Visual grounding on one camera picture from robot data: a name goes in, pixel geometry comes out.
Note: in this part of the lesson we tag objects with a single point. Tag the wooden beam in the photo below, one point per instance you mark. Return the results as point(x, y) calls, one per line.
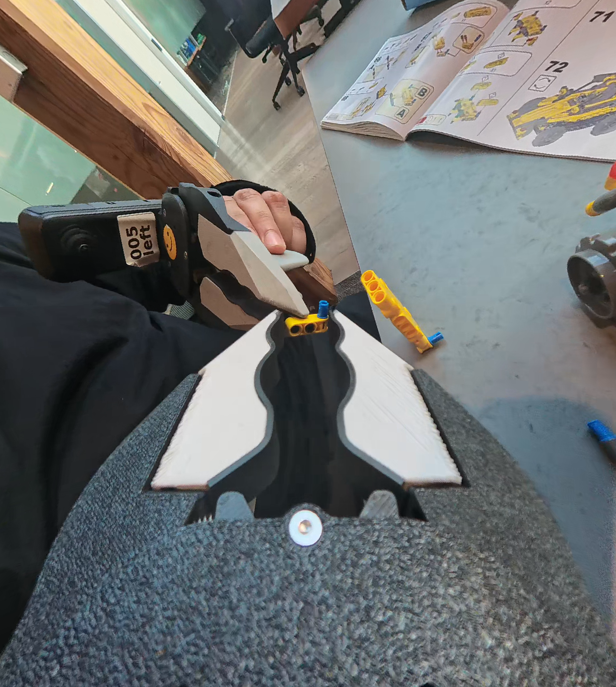
point(98, 107)

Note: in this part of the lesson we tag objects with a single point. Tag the black office chair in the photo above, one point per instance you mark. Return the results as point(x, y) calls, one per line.
point(262, 37)

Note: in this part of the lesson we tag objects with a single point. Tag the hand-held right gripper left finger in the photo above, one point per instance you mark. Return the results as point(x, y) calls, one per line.
point(216, 424)

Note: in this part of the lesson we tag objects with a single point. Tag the yellow rectangular brick block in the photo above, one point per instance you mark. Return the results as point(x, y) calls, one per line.
point(393, 311)

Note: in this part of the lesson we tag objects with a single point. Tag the blue connector pin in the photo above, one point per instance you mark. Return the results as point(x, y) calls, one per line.
point(323, 307)

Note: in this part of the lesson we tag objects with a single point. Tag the building instruction booklet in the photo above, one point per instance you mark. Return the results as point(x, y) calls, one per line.
point(501, 64)

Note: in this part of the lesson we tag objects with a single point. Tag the yellow grey toy brick vehicle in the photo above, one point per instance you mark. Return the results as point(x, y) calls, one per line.
point(608, 279)

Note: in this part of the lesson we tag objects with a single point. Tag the person's black clothing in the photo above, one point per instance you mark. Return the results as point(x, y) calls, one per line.
point(44, 375)

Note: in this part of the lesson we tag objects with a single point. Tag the person's left hand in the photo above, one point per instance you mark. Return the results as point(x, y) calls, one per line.
point(265, 214)

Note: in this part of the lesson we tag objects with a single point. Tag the small yellow pin connector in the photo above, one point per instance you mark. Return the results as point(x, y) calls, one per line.
point(302, 325)

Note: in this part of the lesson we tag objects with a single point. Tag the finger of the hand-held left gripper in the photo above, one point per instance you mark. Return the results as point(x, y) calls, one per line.
point(265, 279)
point(227, 306)

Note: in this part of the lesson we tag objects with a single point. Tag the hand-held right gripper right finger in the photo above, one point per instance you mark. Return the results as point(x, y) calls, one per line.
point(393, 424)

